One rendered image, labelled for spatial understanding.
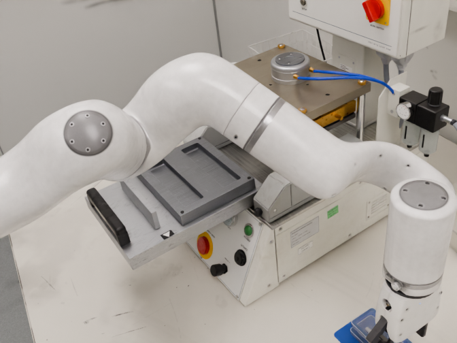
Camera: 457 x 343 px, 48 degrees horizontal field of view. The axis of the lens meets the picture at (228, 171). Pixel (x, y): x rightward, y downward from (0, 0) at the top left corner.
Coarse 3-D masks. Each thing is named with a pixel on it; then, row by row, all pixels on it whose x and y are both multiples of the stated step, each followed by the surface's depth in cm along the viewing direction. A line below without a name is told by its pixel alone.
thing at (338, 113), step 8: (344, 104) 103; (352, 104) 103; (328, 112) 101; (336, 112) 102; (344, 112) 103; (352, 112) 105; (320, 120) 100; (328, 120) 102; (336, 120) 103; (344, 120) 104; (328, 128) 103
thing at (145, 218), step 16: (112, 192) 103; (128, 192) 99; (144, 192) 102; (256, 192) 98; (112, 208) 99; (128, 208) 98; (144, 208) 93; (160, 208) 97; (224, 208) 95; (240, 208) 98; (128, 224) 95; (144, 224) 94; (160, 224) 94; (176, 224) 93; (192, 224) 93; (208, 224) 95; (112, 240) 95; (144, 240) 91; (160, 240) 90; (176, 240) 92; (128, 256) 88; (144, 256) 89
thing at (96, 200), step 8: (88, 192) 97; (96, 192) 97; (88, 200) 100; (96, 200) 95; (104, 200) 95; (96, 208) 96; (104, 208) 93; (104, 216) 92; (112, 216) 91; (112, 224) 89; (120, 224) 89; (120, 232) 88; (120, 240) 89; (128, 240) 90
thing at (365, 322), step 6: (366, 312) 94; (372, 312) 94; (360, 318) 93; (366, 318) 93; (372, 318) 93; (354, 324) 93; (360, 324) 92; (366, 324) 92; (372, 324) 92; (360, 330) 91; (366, 330) 91; (366, 336) 90; (402, 342) 89; (408, 342) 88
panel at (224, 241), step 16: (240, 224) 103; (256, 224) 99; (192, 240) 117; (208, 240) 112; (224, 240) 108; (240, 240) 103; (256, 240) 99; (208, 256) 112; (224, 256) 108; (240, 272) 104; (240, 288) 104
